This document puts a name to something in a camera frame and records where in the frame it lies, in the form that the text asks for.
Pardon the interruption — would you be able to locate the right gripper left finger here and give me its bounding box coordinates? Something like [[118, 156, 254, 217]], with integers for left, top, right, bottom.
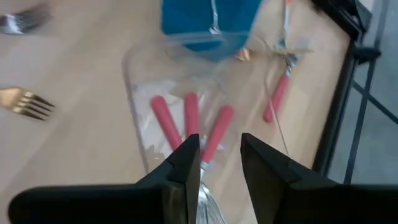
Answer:
[[7, 133, 201, 224]]

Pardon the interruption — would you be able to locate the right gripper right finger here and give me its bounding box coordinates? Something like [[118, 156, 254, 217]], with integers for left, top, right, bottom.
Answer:
[[240, 133, 398, 224]]

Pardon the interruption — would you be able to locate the pink-handled silver fork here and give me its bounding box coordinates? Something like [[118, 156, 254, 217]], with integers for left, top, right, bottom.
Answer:
[[183, 92, 200, 138], [150, 95, 183, 151], [197, 105, 235, 224], [262, 37, 301, 123]]

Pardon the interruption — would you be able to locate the gold metal fork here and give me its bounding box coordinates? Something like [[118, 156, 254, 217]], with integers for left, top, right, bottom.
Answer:
[[0, 86, 56, 121], [234, 46, 313, 62]]

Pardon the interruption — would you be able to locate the orange-handled silver fork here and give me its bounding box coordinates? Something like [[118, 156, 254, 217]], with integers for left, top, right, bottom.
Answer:
[[278, 0, 295, 50], [0, 6, 52, 35], [208, 0, 223, 35]]

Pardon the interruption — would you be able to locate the clear plastic bin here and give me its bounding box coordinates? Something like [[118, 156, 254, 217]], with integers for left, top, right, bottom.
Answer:
[[122, 30, 292, 224]]

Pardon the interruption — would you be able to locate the blue plastic bin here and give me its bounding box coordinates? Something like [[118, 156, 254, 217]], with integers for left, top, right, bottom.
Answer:
[[160, 0, 265, 60]]

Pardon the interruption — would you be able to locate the black metal table frame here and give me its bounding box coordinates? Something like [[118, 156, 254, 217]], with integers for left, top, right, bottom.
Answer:
[[310, 0, 398, 185]]

